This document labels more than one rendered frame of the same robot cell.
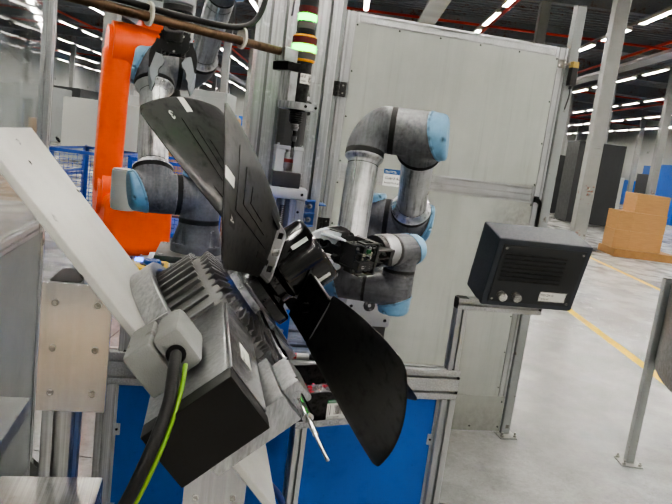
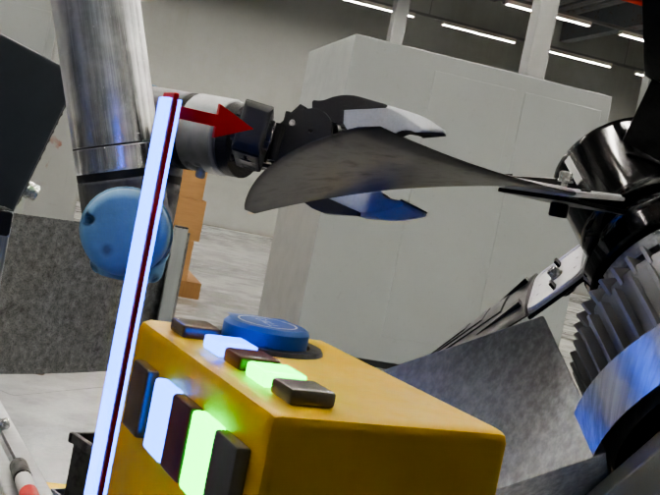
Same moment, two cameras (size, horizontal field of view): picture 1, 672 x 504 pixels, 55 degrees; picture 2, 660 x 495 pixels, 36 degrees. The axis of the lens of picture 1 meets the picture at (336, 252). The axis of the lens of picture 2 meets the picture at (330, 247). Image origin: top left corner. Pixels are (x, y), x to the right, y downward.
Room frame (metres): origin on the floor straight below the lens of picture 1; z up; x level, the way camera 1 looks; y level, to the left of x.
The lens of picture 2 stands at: (1.56, 0.87, 1.15)
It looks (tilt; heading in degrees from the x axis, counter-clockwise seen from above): 3 degrees down; 255
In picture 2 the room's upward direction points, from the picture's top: 11 degrees clockwise
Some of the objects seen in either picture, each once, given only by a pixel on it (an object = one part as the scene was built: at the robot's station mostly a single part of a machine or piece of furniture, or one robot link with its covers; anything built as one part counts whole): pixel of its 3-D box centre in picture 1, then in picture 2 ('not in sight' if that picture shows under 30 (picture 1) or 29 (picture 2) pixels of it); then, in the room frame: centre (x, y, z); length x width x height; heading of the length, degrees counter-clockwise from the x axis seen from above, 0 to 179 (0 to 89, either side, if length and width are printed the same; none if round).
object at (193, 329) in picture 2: not in sight; (195, 329); (1.49, 0.43, 1.08); 0.02 x 0.02 x 0.01; 12
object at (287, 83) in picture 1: (296, 80); not in sight; (1.15, 0.11, 1.50); 0.09 x 0.07 x 0.10; 137
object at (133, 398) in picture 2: not in sight; (140, 398); (1.51, 0.43, 1.04); 0.02 x 0.01 x 0.03; 102
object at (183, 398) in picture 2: not in sight; (181, 437); (1.50, 0.49, 1.04); 0.02 x 0.01 x 0.03; 102
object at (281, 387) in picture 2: not in sight; (302, 392); (1.47, 0.53, 1.08); 0.02 x 0.02 x 0.01; 12
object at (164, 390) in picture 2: not in sight; (162, 419); (1.51, 0.47, 1.04); 0.02 x 0.01 x 0.03; 102
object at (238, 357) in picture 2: not in sight; (251, 360); (1.48, 0.48, 1.08); 0.02 x 0.02 x 0.01; 12
